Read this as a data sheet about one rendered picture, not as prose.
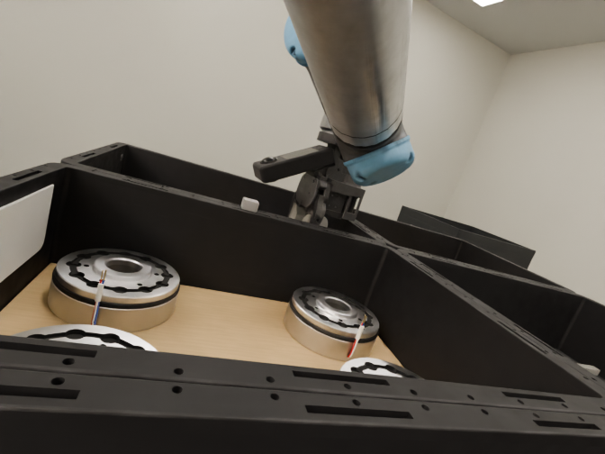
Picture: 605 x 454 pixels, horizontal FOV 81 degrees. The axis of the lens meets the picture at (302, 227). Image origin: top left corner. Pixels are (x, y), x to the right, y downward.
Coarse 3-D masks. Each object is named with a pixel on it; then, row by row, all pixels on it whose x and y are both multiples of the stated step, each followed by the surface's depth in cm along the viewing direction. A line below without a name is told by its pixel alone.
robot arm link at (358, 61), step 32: (288, 0) 19; (320, 0) 17; (352, 0) 17; (384, 0) 18; (320, 32) 20; (352, 32) 19; (384, 32) 20; (320, 64) 23; (352, 64) 22; (384, 64) 23; (320, 96) 31; (352, 96) 26; (384, 96) 27; (352, 128) 31; (384, 128) 32; (352, 160) 38; (384, 160) 36
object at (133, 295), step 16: (80, 256) 33; (96, 256) 33; (144, 256) 36; (64, 272) 29; (80, 272) 30; (160, 272) 34; (176, 272) 35; (80, 288) 27; (96, 288) 28; (112, 288) 29; (128, 288) 29; (144, 288) 31; (160, 288) 31; (176, 288) 33
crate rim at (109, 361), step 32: (0, 192) 23; (160, 192) 37; (288, 224) 42; (448, 288) 35; (0, 352) 10; (32, 352) 11; (64, 352) 11; (96, 352) 12; (128, 352) 12; (160, 352) 13; (544, 352) 26; (224, 384) 12; (256, 384) 13; (288, 384) 13; (320, 384) 14; (352, 384) 14; (384, 384) 16; (416, 384) 16; (448, 384) 17; (576, 384) 23
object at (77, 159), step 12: (120, 144) 59; (72, 156) 39; (84, 156) 41; (96, 156) 44; (156, 156) 63; (168, 156) 65; (96, 168) 37; (204, 168) 66; (144, 180) 39; (252, 180) 69; (180, 192) 39; (288, 192) 72; (276, 216) 43; (324, 228) 45; (360, 228) 54; (372, 240) 48
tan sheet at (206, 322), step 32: (32, 288) 31; (192, 288) 40; (0, 320) 26; (32, 320) 27; (192, 320) 34; (224, 320) 36; (256, 320) 38; (192, 352) 29; (224, 352) 31; (256, 352) 32; (288, 352) 34; (384, 352) 40
